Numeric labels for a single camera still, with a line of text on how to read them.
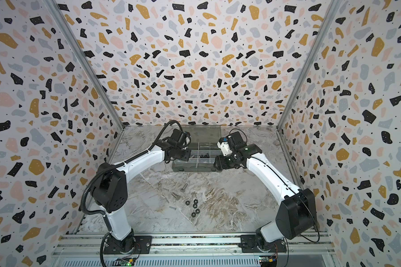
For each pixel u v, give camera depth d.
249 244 0.74
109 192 0.48
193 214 0.83
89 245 0.75
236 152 0.61
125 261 0.70
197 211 0.84
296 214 0.42
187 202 0.86
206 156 1.03
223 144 0.76
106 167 0.50
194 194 0.90
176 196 0.88
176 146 0.71
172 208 0.85
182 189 0.90
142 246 0.74
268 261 0.72
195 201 0.87
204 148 1.06
